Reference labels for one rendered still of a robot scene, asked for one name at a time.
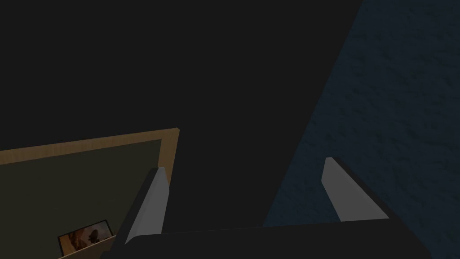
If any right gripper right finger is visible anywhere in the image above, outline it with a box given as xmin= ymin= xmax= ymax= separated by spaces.
xmin=321 ymin=156 xmax=399 ymax=222

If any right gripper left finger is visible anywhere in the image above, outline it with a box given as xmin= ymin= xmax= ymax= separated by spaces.
xmin=114 ymin=166 xmax=170 ymax=246

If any framed picture on wall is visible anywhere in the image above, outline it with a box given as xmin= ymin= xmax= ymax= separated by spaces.
xmin=57 ymin=219 xmax=117 ymax=258

